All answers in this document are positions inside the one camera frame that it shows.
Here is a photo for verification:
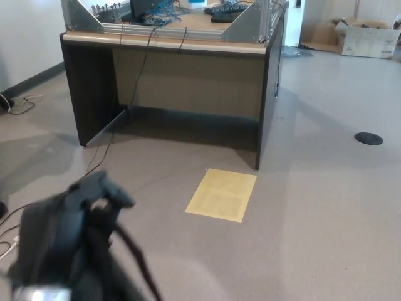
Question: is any flattened brown cardboard box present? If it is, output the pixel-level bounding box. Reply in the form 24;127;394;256
299;20;345;55

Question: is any white loose cable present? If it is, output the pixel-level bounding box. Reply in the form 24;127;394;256
9;93;44;115

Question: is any blue cable bundle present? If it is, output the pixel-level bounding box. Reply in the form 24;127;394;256
144;0;183;26

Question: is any aluminium profile frame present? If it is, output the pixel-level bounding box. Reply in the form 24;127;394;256
61;0;289;43

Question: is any thin black hanging cable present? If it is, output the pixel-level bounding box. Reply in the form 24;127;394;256
270;0;288;99

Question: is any black round floor cover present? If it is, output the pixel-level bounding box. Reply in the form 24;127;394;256
354;132;384;145

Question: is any white power strip cord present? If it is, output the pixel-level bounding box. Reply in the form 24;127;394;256
0;240;17;260

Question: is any black round object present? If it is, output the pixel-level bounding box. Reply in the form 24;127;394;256
0;92;16;112

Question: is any open white cardboard box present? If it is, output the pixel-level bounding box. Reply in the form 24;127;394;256
334;17;401;60

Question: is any black monitor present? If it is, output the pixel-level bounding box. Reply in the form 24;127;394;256
130;0;167;23

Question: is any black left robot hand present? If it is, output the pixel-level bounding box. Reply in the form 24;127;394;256
8;171;137;301

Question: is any long black cable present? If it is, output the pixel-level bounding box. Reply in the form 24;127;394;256
83;26;159;180

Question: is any yellow paper sheet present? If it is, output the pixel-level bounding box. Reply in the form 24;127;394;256
184;168;258;223

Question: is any dark desk with beige top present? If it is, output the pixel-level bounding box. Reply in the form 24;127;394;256
59;26;284;171

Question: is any clear plastic sheet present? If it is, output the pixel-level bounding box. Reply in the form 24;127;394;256
281;45;314;59

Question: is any black flat keyboard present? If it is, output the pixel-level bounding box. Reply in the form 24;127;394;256
210;12;241;23

